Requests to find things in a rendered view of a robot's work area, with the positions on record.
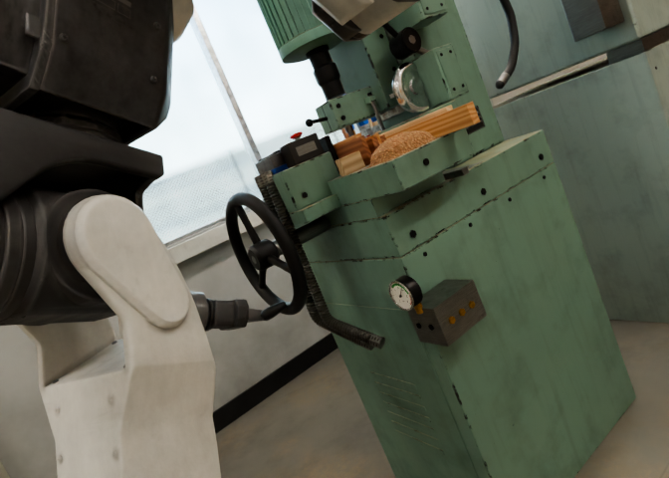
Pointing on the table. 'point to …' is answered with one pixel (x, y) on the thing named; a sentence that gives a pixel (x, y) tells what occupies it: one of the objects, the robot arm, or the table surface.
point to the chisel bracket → (345, 111)
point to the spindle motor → (290, 18)
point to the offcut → (349, 163)
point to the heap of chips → (396, 145)
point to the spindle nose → (326, 72)
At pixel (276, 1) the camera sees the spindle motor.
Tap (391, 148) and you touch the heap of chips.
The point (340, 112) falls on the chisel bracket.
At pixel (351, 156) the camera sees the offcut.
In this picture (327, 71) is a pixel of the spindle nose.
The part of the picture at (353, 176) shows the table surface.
